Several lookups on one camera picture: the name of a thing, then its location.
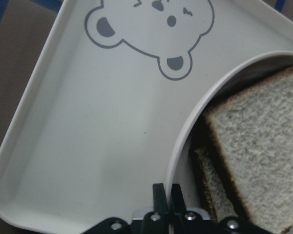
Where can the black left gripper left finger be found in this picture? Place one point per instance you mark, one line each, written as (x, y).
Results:
(160, 204)

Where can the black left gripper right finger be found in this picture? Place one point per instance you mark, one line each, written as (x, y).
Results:
(176, 200)

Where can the bread slice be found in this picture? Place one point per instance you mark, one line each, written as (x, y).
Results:
(251, 145)
(212, 195)

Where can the white round plate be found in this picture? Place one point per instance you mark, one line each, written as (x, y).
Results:
(257, 66)

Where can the white bear tray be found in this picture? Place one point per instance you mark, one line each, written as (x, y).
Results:
(70, 202)

